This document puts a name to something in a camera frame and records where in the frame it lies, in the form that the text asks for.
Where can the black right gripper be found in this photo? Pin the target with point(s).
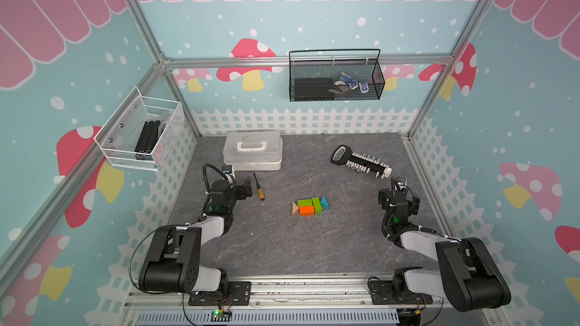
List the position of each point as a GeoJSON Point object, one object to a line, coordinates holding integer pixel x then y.
{"type": "Point", "coordinates": [383, 198]}

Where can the blue white item in basket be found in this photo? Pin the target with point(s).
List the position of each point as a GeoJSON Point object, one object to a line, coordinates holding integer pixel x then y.
{"type": "Point", "coordinates": [347, 83]}

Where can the black wire wall basket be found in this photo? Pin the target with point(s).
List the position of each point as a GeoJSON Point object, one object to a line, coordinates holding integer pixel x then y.
{"type": "Point", "coordinates": [313, 73]}

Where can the green cube block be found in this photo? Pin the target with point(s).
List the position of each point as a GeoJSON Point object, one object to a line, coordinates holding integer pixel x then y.
{"type": "Point", "coordinates": [305, 203]}

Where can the orange cube block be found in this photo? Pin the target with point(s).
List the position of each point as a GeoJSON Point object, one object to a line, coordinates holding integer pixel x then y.
{"type": "Point", "coordinates": [307, 211]}

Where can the translucent white plastic toolbox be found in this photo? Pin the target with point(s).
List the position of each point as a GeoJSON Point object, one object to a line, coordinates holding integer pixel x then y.
{"type": "Point", "coordinates": [253, 150]}

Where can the white wire wall basket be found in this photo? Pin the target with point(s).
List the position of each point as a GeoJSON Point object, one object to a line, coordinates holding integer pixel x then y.
{"type": "Point", "coordinates": [118, 138]}

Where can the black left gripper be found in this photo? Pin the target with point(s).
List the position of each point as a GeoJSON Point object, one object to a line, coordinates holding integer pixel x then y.
{"type": "Point", "coordinates": [242, 195]}

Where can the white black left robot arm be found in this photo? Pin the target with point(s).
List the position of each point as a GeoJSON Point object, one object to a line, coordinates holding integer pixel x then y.
{"type": "Point", "coordinates": [173, 260]}

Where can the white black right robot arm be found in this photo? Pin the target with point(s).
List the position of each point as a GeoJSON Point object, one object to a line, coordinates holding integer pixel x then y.
{"type": "Point", "coordinates": [467, 276]}

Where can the black box in white basket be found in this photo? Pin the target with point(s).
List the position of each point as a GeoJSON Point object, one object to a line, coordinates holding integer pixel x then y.
{"type": "Point", "coordinates": [148, 138]}

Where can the natural wooden triangle block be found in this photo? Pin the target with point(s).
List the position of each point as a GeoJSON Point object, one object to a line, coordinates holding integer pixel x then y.
{"type": "Point", "coordinates": [295, 209]}

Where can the teal triangle block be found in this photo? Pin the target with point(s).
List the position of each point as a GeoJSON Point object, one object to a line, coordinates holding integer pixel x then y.
{"type": "Point", "coordinates": [324, 203]}

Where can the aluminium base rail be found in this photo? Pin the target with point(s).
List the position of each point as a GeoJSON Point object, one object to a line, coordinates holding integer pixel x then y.
{"type": "Point", "coordinates": [336, 299]}

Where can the yellow handled screwdriver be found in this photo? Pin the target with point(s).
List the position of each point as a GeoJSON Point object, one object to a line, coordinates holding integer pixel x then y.
{"type": "Point", "coordinates": [260, 191]}

